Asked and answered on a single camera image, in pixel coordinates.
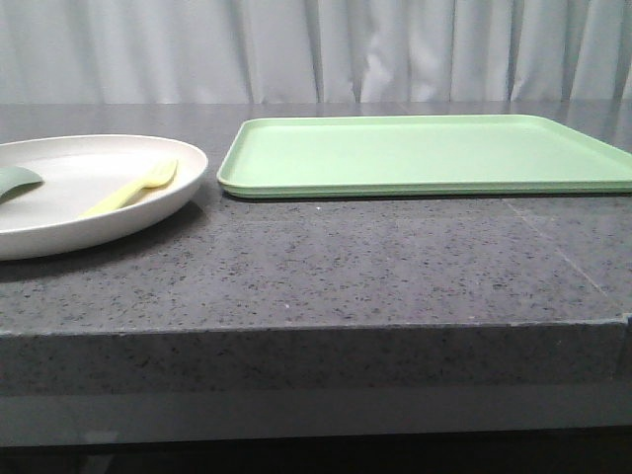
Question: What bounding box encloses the grey green spoon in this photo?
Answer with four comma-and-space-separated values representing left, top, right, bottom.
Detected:
0, 166, 43, 197

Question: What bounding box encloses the white round plate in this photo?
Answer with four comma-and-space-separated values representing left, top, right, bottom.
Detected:
1, 134, 208, 261

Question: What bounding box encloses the yellow plastic fork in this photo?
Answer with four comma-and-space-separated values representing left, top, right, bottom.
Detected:
79, 159, 178, 218

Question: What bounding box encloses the grey white curtain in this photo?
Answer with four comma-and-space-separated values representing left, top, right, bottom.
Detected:
1, 1, 631, 105

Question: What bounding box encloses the light green plastic tray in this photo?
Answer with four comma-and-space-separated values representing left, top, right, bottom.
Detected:
217, 115, 631, 198

